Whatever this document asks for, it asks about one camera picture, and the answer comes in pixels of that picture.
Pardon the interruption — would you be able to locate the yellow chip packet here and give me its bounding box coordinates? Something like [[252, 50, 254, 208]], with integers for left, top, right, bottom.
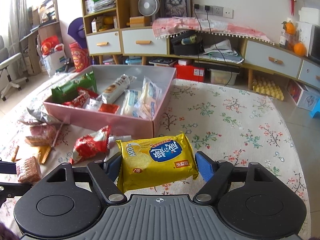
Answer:
[[117, 133, 199, 193]]

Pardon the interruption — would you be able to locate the red candy packet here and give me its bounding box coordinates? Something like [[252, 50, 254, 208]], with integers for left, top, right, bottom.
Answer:
[[69, 125, 110, 164]]

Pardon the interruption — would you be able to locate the pink wafer packet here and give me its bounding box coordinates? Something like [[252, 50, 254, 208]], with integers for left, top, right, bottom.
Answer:
[[25, 125, 60, 146]]

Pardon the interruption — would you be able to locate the white blue bread packet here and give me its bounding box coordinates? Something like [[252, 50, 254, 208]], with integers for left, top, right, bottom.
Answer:
[[120, 89, 142, 118], [137, 76, 162, 119]]

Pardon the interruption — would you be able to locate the silver foil packet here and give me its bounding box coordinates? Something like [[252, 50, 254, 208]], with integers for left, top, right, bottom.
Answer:
[[18, 108, 61, 126]]

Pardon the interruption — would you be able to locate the brown cookie tube packet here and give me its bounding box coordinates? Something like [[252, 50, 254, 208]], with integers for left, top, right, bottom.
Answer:
[[97, 74, 136, 104]]

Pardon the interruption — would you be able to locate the green snack packet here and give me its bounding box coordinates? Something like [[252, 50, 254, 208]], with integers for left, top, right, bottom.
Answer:
[[52, 71, 97, 103]]

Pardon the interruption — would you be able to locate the pink cardboard box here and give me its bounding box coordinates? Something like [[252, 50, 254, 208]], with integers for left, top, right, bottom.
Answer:
[[44, 65, 176, 139]]

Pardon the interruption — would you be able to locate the red shoe box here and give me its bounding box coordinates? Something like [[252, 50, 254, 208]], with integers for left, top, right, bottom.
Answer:
[[174, 64, 204, 82]]

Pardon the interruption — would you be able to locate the yellow egg tray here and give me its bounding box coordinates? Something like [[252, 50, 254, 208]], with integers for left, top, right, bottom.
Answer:
[[252, 76, 284, 101]]

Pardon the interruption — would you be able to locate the red gift bag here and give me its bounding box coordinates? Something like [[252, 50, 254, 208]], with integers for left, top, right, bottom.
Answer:
[[69, 42, 91, 72]]

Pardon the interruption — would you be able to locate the blue plastic stool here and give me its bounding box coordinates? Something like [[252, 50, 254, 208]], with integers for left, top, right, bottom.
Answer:
[[309, 100, 320, 118]]

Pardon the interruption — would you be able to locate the purple hat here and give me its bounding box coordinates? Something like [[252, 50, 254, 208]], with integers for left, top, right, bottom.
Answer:
[[67, 17, 87, 48]]

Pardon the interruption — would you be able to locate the pink cloth cover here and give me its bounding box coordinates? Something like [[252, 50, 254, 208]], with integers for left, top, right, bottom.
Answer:
[[152, 17, 274, 45]]

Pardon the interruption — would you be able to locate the orange fruit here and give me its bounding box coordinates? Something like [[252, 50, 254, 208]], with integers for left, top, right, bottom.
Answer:
[[293, 42, 306, 57]]

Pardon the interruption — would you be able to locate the wooden white TV cabinet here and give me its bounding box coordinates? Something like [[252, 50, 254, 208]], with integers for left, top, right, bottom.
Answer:
[[81, 0, 319, 88]]

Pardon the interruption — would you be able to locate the white desk fan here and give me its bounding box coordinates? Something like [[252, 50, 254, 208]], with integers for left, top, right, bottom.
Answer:
[[138, 0, 160, 16]]

